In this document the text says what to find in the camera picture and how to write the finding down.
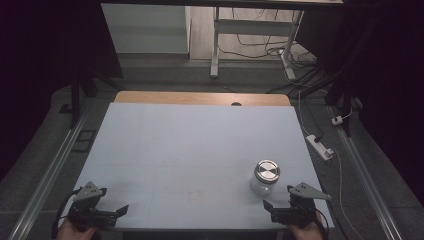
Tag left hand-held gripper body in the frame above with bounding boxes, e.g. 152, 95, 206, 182
68, 181, 118, 232

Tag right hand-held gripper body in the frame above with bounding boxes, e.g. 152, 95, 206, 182
270, 182, 332, 229

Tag clear glass jar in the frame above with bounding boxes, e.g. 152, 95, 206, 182
249, 173, 279, 197

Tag silver metal jar lid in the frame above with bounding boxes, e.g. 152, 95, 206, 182
254, 159, 281, 184

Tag person's right hand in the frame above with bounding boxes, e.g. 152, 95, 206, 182
288, 213, 328, 240

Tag person's left hand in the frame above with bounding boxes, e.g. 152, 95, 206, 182
56, 218, 99, 240

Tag white power strip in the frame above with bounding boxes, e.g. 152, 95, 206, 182
305, 134, 334, 162

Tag black floor plate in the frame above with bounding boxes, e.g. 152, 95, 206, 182
72, 129, 98, 154

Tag small white adapter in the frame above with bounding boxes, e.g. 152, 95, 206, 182
331, 109, 353, 127

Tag black metal stand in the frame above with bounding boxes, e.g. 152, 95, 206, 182
59, 66, 124, 129
324, 19, 381, 138

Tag black curtain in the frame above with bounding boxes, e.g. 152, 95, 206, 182
296, 0, 424, 208
0, 0, 124, 183

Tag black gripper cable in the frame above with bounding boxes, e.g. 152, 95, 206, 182
313, 208, 331, 240
51, 188, 83, 240

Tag metal floor rail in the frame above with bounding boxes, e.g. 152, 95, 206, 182
333, 109, 404, 240
8, 109, 91, 240

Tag white power cable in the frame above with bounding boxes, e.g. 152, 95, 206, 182
297, 90, 313, 138
331, 148, 366, 240

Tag black floor cables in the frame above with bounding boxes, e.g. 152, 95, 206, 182
218, 8, 331, 94

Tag white desk frame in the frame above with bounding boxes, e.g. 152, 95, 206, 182
209, 6, 305, 81

